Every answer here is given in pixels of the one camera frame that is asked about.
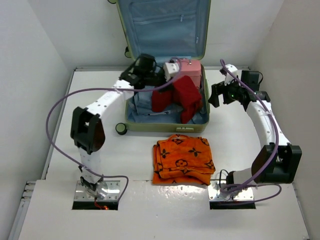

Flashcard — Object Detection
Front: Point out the pink cosmetic case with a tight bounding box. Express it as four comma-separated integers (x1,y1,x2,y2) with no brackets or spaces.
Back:
180,58,202,89

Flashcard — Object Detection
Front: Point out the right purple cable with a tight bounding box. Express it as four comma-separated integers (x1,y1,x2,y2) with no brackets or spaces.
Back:
219,59,282,205

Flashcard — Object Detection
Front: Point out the purple cable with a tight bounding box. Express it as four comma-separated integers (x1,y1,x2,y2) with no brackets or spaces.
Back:
219,59,282,205
45,57,183,202

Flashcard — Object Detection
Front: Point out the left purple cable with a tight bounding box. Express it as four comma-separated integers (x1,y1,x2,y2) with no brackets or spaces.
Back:
45,57,183,202

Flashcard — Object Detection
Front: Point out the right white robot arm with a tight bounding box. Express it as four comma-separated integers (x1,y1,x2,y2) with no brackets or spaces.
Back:
208,69,302,190

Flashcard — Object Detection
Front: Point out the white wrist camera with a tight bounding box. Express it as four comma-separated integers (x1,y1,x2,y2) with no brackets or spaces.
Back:
163,62,180,82
222,64,238,86

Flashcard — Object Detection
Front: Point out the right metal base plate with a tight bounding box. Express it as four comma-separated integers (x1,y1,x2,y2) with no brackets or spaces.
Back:
207,179,254,203

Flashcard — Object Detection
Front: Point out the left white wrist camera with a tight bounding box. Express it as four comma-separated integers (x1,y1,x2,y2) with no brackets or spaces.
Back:
163,62,180,82

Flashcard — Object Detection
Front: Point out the red shirt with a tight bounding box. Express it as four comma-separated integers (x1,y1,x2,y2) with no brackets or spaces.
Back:
151,75,203,124

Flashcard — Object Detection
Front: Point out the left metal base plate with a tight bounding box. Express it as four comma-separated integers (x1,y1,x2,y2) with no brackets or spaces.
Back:
73,180,121,202

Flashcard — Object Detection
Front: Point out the metal base plate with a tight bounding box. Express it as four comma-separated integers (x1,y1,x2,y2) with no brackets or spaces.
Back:
207,179,254,203
73,180,121,202

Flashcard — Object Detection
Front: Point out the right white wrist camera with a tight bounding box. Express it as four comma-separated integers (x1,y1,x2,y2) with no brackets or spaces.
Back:
222,64,238,86

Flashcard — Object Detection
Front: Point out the white newspaper print garment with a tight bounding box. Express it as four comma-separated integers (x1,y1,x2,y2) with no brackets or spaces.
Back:
146,109,181,116

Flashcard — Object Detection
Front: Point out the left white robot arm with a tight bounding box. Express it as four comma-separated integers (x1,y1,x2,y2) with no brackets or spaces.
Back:
70,53,181,195

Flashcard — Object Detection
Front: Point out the orange patterned towel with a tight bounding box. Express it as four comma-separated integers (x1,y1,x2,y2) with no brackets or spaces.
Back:
152,134,216,186

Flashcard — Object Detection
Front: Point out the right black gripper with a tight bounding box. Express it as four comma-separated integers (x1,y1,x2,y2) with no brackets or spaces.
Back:
208,75,244,108

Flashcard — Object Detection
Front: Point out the black power cable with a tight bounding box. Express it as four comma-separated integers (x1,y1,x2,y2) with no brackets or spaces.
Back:
218,169,231,192

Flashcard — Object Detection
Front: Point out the green suitcase blue lining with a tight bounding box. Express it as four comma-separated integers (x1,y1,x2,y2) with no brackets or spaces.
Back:
110,0,211,133

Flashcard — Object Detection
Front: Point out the light blue cloth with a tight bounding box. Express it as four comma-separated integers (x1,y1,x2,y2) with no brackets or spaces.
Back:
133,86,153,115

